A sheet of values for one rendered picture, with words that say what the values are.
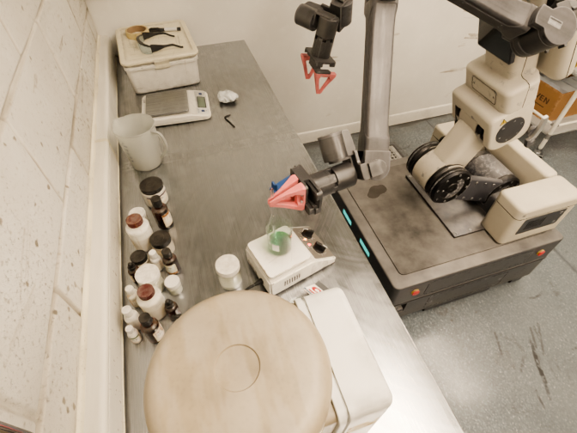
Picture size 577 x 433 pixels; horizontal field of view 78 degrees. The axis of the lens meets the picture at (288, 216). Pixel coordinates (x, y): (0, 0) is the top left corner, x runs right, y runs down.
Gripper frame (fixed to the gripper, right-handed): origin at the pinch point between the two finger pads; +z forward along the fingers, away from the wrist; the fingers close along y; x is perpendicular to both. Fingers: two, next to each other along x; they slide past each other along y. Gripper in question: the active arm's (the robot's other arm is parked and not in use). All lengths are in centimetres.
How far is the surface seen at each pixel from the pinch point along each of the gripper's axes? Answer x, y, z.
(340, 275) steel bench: 25.9, 9.5, -14.4
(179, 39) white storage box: 12, -115, -10
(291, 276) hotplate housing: 20.2, 7.1, -1.2
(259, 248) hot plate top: 17.2, -1.9, 3.1
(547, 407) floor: 101, 63, -87
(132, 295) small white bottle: 21.0, -5.6, 34.4
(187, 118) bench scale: 24, -75, 1
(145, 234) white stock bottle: 19.6, -21.2, 27.5
